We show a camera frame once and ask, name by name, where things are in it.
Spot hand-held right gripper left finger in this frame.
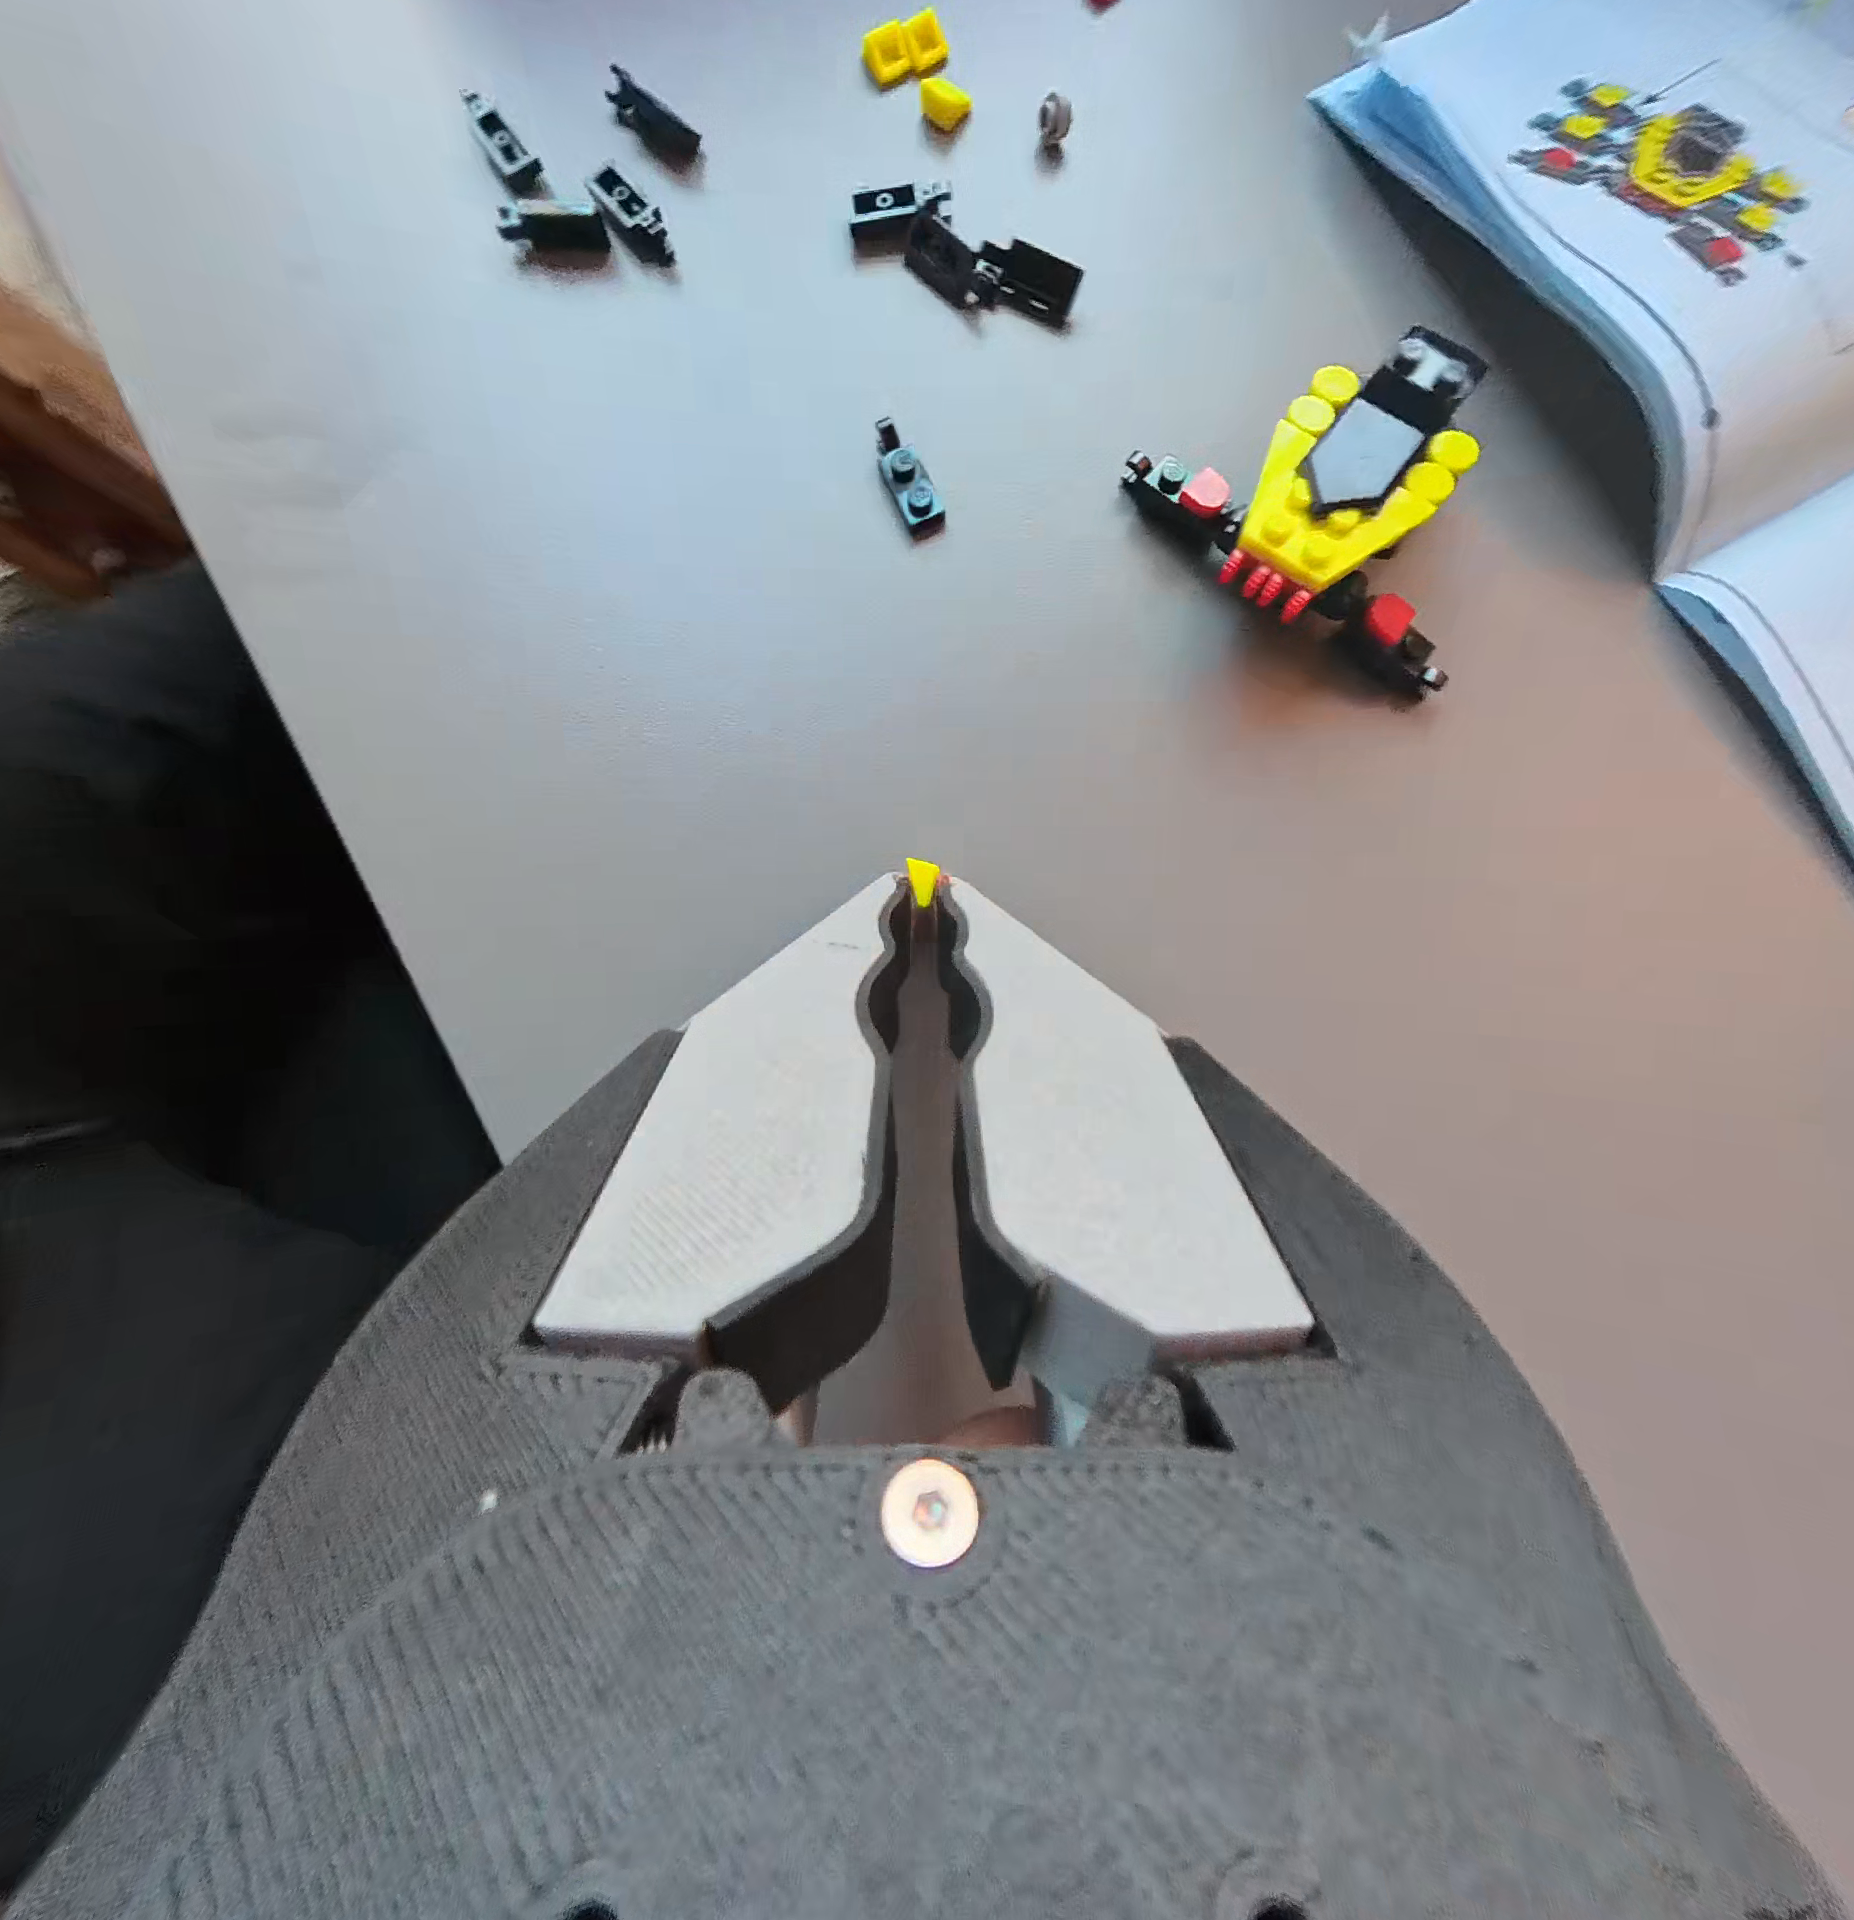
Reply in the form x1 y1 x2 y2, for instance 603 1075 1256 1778
530 868 923 1417

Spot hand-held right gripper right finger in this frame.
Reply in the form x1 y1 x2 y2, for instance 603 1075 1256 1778
936 868 1319 1445

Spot yellow and black lego model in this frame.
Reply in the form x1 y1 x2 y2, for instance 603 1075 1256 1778
1117 320 1489 705

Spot lego instruction booklet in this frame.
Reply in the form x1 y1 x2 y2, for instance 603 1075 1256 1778
1306 0 1854 909

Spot scattered black lego pieces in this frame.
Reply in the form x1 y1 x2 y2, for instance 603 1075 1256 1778
461 64 1090 541

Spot person's dark trousers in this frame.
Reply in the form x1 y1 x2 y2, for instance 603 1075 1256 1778
0 560 503 1895

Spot wooden furniture frame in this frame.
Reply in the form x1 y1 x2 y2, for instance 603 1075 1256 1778
0 89 197 599

